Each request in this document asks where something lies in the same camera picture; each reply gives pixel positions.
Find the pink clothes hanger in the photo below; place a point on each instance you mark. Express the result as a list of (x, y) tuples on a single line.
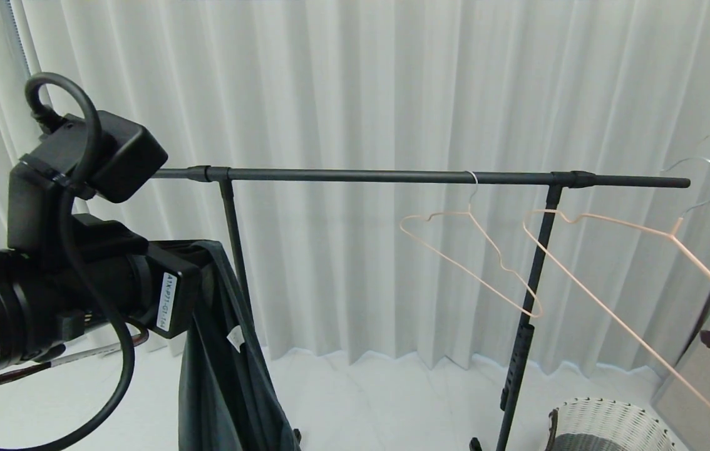
[(676, 228), (469, 212)]

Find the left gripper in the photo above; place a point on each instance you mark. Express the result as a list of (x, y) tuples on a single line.
[(36, 307)]

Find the white laundry basket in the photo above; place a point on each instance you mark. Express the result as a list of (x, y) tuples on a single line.
[(612, 419)]

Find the dark grey shirt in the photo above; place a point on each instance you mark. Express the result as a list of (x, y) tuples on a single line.
[(217, 388)]

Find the black clothes rack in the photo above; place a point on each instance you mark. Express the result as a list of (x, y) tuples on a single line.
[(392, 176)]

